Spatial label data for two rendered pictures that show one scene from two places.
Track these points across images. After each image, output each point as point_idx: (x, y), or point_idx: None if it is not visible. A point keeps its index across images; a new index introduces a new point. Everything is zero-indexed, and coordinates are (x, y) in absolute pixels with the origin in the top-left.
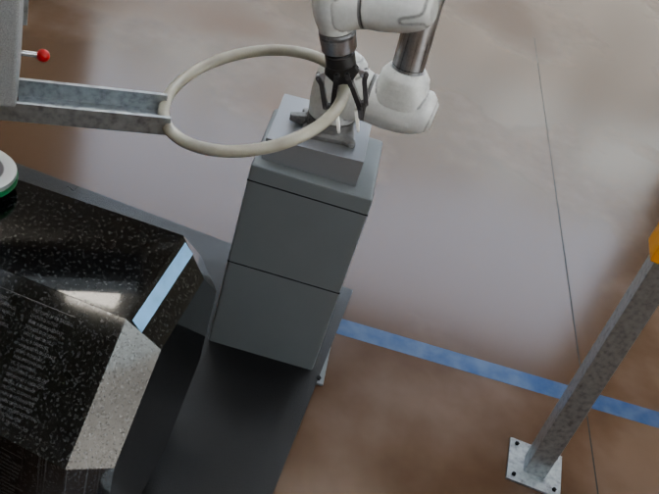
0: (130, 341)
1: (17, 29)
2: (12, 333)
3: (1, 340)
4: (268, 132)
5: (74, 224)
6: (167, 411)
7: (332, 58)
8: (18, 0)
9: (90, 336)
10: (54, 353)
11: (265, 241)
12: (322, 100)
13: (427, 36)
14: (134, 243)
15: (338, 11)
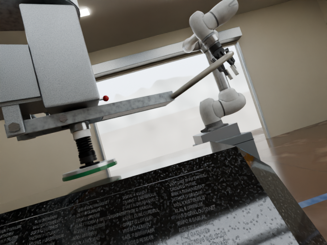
0: (252, 161)
1: (86, 53)
2: (165, 213)
3: (160, 225)
4: (197, 145)
5: (157, 159)
6: None
7: (213, 44)
8: (82, 38)
9: (225, 172)
10: (210, 202)
11: None
12: (219, 67)
13: (224, 74)
14: (193, 148)
15: (206, 19)
